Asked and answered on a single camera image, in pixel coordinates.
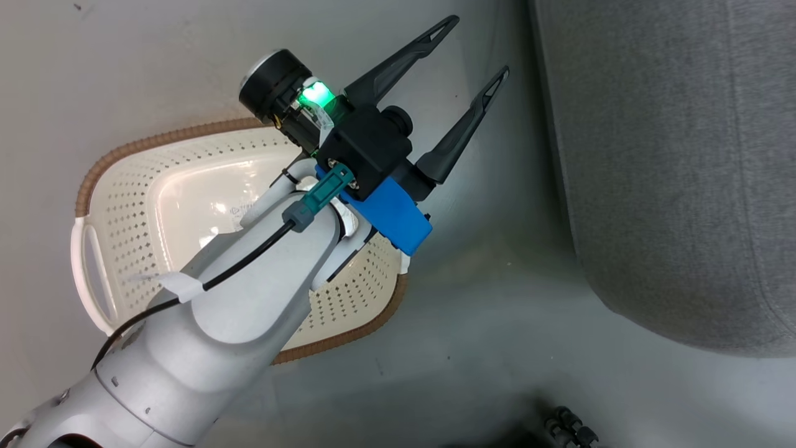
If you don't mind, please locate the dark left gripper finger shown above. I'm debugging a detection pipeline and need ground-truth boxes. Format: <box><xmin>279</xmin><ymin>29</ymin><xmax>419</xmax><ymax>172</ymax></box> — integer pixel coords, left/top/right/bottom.
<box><xmin>415</xmin><ymin>65</ymin><xmax>511</xmax><ymax>186</ymax></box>

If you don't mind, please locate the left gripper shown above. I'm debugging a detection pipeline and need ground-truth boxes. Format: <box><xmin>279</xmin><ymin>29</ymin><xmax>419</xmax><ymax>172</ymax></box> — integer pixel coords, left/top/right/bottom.
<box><xmin>239</xmin><ymin>15</ymin><xmax>461</xmax><ymax>156</ymax></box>

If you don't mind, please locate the grey fabric sofa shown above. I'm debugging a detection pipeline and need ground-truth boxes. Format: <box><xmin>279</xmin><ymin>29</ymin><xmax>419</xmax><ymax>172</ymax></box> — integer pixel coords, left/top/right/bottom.
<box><xmin>529</xmin><ymin>0</ymin><xmax>796</xmax><ymax>359</ymax></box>

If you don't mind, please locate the white perforated laundry basket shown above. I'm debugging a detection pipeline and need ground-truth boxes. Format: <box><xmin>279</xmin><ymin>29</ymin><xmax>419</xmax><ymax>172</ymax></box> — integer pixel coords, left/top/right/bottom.
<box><xmin>70</xmin><ymin>117</ymin><xmax>410</xmax><ymax>366</ymax></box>

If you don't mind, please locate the white tape tag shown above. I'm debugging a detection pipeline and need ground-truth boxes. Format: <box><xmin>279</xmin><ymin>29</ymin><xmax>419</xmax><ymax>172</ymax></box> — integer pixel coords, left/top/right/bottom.
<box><xmin>127</xmin><ymin>270</ymin><xmax>205</xmax><ymax>305</ymax></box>

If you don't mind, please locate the blue left camera mount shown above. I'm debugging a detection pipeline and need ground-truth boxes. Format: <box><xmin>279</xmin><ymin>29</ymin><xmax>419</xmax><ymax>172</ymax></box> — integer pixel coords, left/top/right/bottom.
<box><xmin>314</xmin><ymin>164</ymin><xmax>433</xmax><ymax>256</ymax></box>

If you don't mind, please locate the black cable with teal plug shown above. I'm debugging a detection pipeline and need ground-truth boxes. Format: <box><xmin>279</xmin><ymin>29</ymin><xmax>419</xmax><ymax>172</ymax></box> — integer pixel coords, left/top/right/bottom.
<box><xmin>90</xmin><ymin>162</ymin><xmax>354</xmax><ymax>371</ymax></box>

